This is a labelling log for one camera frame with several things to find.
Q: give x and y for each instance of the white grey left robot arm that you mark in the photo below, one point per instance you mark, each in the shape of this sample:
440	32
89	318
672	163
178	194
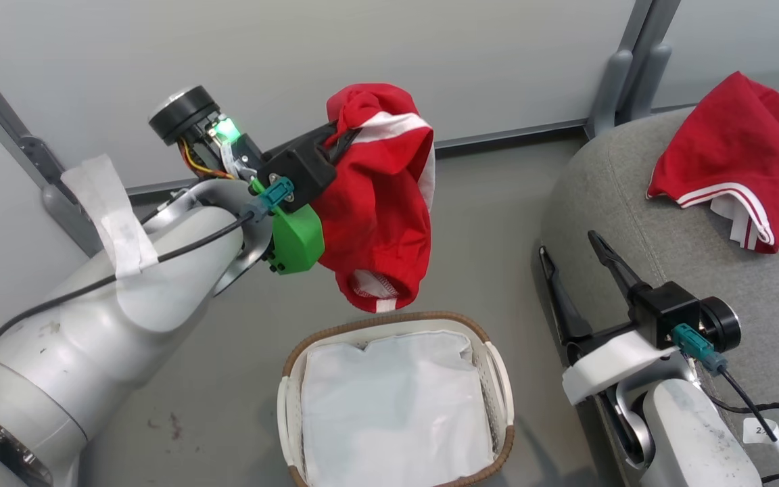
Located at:
78	352

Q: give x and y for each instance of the white label tag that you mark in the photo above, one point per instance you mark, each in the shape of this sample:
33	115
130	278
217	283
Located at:
761	430

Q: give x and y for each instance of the white basket liner cloth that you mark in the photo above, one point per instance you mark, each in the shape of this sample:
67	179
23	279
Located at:
396	406

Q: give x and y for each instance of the grey partition bottom rail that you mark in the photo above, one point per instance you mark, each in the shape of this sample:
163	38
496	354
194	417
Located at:
498	136

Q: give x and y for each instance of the wide white partition panel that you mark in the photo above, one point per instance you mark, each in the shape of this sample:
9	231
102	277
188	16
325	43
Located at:
430	54

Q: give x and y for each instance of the white tape strip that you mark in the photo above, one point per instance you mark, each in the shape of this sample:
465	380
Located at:
112	210

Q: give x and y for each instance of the grey fabric sofa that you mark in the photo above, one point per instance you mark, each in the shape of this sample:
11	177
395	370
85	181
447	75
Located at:
633	203

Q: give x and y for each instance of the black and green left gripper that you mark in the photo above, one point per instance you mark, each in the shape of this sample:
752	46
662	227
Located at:
295	172

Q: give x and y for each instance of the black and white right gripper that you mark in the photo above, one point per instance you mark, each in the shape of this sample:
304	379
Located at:
667	314

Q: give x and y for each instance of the red garment with white band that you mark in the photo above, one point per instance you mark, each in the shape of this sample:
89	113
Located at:
376	216

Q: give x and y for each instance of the grey partition post with foot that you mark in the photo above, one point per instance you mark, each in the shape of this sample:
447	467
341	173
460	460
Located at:
68	213

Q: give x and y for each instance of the red garment with striped trim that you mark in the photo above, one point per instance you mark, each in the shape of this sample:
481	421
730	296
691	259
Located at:
734	149

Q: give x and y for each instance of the grey partition foot, right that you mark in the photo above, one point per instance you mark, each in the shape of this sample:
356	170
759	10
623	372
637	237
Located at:
623	81

